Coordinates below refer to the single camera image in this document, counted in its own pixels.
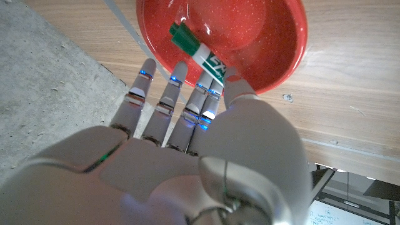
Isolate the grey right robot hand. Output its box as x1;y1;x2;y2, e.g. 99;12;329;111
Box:
0;58;313;225

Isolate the green whiteboard marker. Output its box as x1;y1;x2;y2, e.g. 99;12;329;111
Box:
169;21;226;88

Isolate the red bowl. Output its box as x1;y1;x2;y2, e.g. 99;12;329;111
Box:
136;0;309;96

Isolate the whiteboard with black frame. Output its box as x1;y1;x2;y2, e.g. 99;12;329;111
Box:
306;199;391;225

